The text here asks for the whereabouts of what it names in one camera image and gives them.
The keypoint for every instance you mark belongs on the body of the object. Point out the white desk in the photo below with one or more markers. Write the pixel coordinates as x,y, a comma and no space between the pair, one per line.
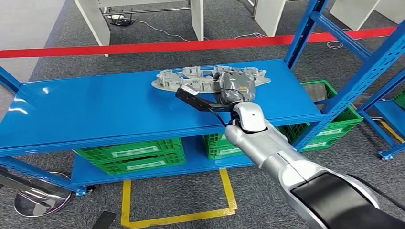
390,9
95,23
269,17
352,14

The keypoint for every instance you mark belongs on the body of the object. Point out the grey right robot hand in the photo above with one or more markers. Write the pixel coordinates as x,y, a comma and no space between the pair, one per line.
237,87

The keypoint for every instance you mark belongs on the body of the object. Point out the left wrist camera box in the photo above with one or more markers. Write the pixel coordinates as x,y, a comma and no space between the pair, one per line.
104,220

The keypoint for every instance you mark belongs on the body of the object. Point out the red barrier belt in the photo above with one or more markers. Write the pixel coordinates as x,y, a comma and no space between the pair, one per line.
142,47

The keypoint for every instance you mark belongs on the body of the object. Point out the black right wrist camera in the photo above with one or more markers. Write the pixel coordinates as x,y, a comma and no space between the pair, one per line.
193,99

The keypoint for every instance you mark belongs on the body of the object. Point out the blue metal shelf rack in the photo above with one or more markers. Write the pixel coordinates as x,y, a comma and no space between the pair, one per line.
390,115
95,107

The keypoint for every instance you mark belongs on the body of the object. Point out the silver plastic wheel cover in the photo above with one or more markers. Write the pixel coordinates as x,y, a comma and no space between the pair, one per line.
177,82

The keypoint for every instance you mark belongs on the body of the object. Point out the white power strip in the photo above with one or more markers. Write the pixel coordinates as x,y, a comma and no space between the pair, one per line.
115,16

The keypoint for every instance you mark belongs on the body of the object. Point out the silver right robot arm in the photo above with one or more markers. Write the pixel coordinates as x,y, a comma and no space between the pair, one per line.
278,148

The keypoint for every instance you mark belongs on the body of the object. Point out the black router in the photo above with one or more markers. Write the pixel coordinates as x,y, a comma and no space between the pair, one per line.
123,22

